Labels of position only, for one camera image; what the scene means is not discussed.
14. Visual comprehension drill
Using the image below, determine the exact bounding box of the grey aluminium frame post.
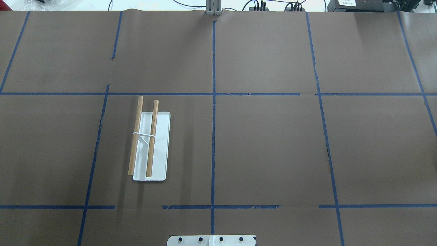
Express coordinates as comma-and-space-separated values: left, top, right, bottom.
206, 0, 223, 16

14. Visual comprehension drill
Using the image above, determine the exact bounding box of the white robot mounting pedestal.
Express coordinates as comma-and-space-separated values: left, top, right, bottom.
167, 235, 257, 246

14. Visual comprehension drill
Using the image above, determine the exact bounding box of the white towel rack base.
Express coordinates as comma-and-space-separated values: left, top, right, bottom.
132, 112, 171, 181

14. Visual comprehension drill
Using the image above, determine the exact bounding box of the longer wooden rack rod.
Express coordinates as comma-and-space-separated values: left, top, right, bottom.
128, 96, 144, 176

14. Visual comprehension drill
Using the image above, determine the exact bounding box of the shorter wooden rack rod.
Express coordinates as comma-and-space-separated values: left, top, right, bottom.
146, 100, 159, 177

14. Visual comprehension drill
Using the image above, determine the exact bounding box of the black mini computer box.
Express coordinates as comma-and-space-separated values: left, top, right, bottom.
327, 0, 384, 13

